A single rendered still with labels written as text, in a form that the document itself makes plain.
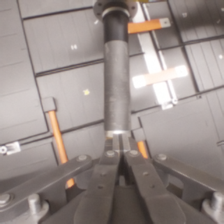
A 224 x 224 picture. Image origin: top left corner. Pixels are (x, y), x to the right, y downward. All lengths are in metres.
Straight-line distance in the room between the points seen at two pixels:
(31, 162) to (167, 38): 0.46
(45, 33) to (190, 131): 0.43
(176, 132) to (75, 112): 0.25
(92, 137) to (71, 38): 0.24
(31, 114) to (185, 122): 0.36
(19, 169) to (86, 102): 0.20
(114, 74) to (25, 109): 0.22
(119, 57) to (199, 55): 0.30
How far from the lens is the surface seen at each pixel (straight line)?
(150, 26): 0.50
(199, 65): 0.51
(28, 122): 0.39
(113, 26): 0.31
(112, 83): 0.27
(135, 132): 0.37
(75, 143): 0.38
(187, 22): 0.55
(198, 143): 0.47
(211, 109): 0.50
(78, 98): 0.39
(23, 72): 0.42
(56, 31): 0.45
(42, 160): 0.39
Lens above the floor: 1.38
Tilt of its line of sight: 79 degrees down
